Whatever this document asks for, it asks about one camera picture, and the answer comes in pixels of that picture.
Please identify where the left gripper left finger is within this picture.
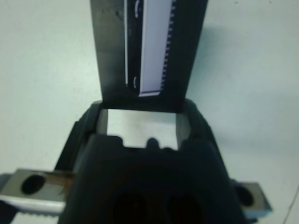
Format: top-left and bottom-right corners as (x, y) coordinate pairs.
(55, 101), (103, 173)

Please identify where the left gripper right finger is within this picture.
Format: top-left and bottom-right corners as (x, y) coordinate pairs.
(185, 99), (220, 150)

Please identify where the black box lid with window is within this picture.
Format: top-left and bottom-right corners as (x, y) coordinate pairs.
(90, 0), (208, 140)

